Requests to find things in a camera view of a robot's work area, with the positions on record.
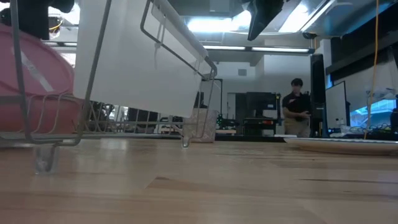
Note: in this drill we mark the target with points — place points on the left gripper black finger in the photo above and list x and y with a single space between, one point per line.
34 18

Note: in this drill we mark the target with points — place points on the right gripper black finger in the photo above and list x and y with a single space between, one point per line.
264 12

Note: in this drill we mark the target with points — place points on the pink plate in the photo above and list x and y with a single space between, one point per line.
46 59
65 115

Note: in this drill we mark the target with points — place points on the white plate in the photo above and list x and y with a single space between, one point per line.
348 147

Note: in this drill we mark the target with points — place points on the ceiling light strip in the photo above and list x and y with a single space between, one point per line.
280 49

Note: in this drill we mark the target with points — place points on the black tall panel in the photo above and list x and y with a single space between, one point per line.
318 77

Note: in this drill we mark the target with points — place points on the black equipment stand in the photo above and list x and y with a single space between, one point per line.
261 101

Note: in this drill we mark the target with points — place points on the translucent white cutlery holder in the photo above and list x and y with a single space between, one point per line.
133 68

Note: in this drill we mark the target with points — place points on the person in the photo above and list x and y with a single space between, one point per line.
295 105

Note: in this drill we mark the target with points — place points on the white board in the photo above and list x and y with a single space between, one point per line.
335 105

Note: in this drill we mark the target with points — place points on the blue-lit screen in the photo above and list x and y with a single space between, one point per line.
382 112

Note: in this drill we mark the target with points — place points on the black metal table frame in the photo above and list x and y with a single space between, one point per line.
248 138

